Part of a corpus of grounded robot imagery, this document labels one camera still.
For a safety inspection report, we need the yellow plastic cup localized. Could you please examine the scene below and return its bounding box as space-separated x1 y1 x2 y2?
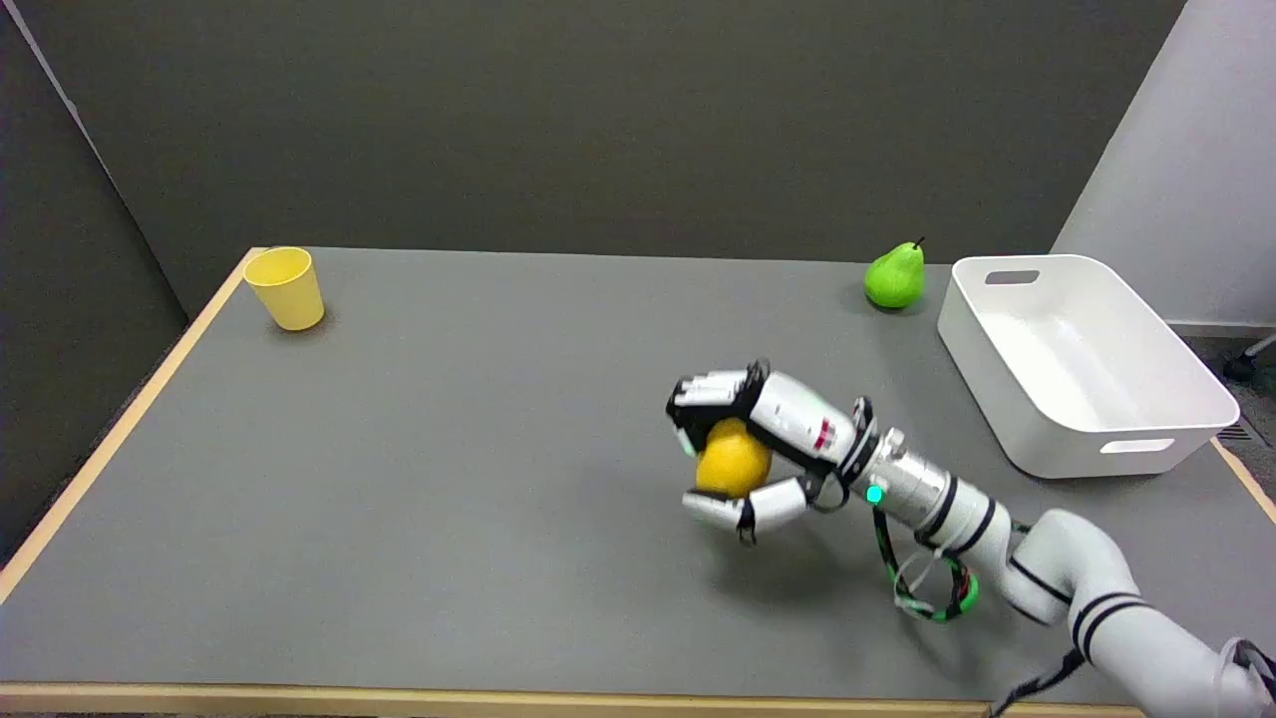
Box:
243 246 326 332

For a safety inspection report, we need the yellow lemon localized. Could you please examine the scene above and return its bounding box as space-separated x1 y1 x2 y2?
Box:
695 417 774 499

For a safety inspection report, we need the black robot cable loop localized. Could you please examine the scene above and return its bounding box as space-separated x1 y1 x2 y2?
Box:
871 504 981 623

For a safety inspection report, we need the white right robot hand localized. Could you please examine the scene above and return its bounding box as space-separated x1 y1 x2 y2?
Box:
665 360 877 545

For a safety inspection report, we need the white plastic container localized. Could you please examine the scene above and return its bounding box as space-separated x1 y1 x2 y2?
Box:
936 254 1241 480

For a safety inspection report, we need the green pear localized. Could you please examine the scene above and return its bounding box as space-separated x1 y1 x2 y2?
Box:
863 237 927 310

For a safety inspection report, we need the black chair caster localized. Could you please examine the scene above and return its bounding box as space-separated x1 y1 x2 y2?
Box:
1223 335 1276 384

